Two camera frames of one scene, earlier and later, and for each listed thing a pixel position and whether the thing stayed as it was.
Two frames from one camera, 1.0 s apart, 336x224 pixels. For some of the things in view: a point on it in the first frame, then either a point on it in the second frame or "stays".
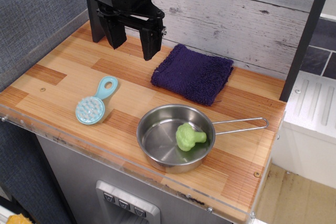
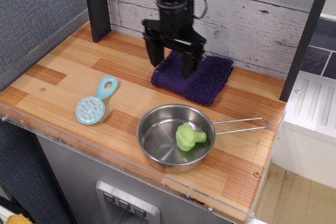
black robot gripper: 129,3 → 176,29
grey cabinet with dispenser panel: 97,190 stays
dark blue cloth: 198,76 stays
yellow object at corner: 18,219 stays
